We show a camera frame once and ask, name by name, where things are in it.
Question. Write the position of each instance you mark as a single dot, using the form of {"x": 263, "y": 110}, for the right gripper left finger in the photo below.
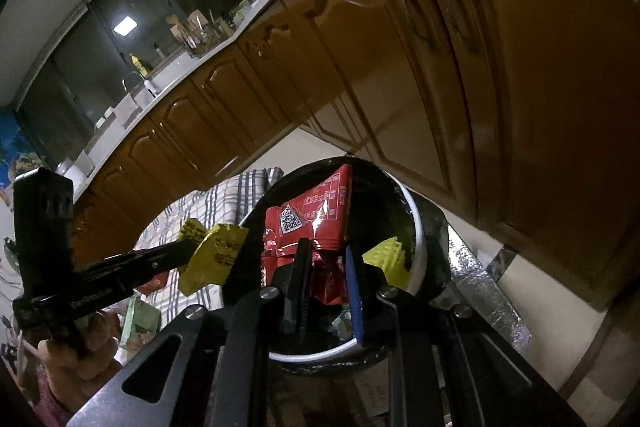
{"x": 205, "y": 368}

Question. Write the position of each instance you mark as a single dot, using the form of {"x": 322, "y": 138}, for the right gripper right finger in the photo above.
{"x": 447, "y": 366}

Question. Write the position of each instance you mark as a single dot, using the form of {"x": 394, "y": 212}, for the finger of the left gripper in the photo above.
{"x": 115, "y": 278}

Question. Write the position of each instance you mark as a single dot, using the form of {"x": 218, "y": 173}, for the green drink carton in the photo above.
{"x": 142, "y": 323}

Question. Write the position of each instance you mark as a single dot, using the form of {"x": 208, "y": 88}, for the yellow snack wrapper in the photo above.
{"x": 215, "y": 252}

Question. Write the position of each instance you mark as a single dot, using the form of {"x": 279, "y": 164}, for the yellow foam fruit net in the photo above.
{"x": 390, "y": 257}

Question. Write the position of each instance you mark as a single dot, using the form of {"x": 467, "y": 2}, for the red sauce packet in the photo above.
{"x": 319, "y": 215}

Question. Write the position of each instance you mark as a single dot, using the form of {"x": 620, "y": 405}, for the kitchen faucet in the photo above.
{"x": 132, "y": 82}

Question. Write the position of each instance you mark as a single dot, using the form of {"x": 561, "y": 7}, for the white trash bin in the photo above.
{"x": 317, "y": 336}

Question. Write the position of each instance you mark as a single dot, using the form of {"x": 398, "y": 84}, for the person left hand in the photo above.
{"x": 74, "y": 380}

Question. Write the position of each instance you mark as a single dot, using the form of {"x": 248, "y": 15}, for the plaid tablecloth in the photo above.
{"x": 227, "y": 202}

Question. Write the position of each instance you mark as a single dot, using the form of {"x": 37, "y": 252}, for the yellow dish soap bottle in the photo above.
{"x": 142, "y": 69}

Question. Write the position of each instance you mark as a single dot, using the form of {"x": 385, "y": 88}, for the utensil drying rack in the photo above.
{"x": 197, "y": 34}

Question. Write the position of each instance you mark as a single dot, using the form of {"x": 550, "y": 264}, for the wooden lower cabinets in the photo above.
{"x": 519, "y": 116}

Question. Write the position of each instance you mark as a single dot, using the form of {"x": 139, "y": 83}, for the beach wall poster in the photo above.
{"x": 17, "y": 155}

